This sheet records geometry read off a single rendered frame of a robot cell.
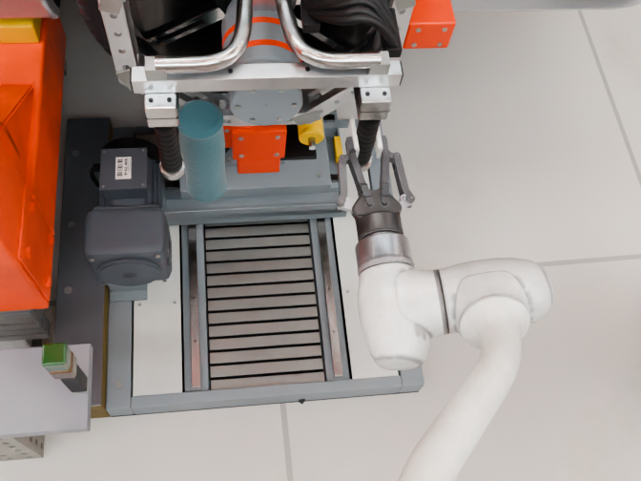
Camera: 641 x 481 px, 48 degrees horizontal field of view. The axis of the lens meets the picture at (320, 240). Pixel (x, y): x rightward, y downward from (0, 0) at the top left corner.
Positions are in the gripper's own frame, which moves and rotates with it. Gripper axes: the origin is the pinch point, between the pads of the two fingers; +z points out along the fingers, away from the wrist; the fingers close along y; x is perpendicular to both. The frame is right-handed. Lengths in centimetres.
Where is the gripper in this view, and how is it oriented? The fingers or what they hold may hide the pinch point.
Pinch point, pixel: (364, 136)
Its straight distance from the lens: 127.4
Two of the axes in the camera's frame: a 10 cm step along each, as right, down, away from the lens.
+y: 9.9, -0.6, 1.2
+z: -1.0, -9.0, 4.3
